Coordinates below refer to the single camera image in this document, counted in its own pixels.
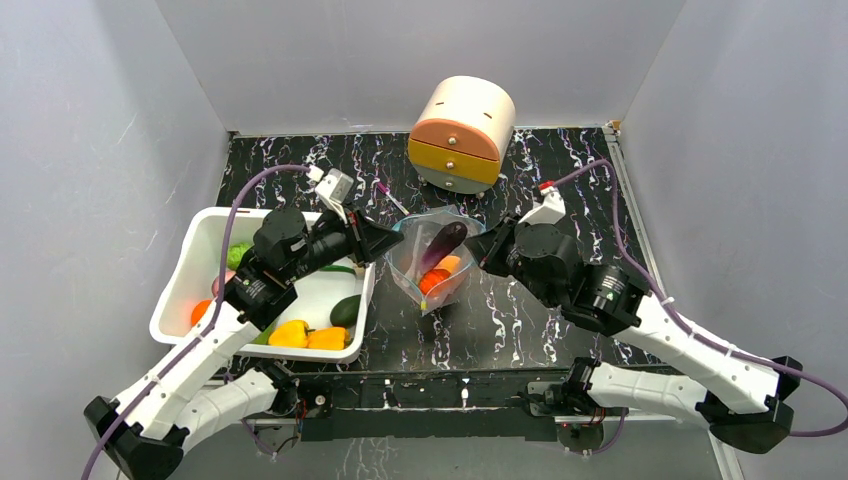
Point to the red onion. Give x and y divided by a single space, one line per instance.
220 281

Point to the green cucumber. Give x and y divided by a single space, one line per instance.
339 269

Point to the clear zip top bag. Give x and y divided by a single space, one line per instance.
419 229

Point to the yellow orange bell pepper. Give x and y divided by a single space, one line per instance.
332 338

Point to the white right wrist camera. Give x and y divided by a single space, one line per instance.
550 210

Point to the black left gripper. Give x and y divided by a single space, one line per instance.
365 238

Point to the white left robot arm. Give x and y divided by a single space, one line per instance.
148 428

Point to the orange pumpkin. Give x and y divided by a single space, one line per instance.
432 279

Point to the dark green avocado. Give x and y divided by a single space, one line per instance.
345 313

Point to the round pastel drawer cabinet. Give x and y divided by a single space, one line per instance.
459 141

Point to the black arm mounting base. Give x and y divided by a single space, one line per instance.
485 403

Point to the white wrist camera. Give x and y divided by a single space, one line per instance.
332 190
550 210

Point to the green cabbage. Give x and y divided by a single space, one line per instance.
235 253

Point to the purple eggplant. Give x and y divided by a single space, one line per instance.
448 238

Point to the pink marker pen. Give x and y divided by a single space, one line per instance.
382 188

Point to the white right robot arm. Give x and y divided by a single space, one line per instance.
740 402

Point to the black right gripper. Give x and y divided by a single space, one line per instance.
498 246

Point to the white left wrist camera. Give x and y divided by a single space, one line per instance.
332 190

